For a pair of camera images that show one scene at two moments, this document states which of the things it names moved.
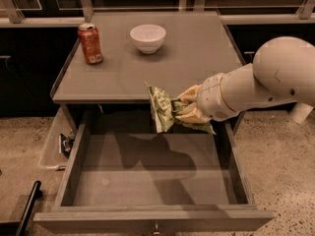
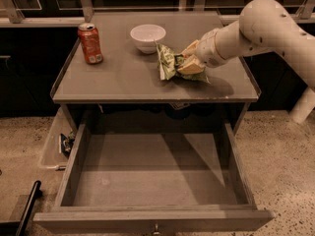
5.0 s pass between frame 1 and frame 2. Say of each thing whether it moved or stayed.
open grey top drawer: stayed
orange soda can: stayed
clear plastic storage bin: stayed
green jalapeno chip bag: moved
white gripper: moved
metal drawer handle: stayed
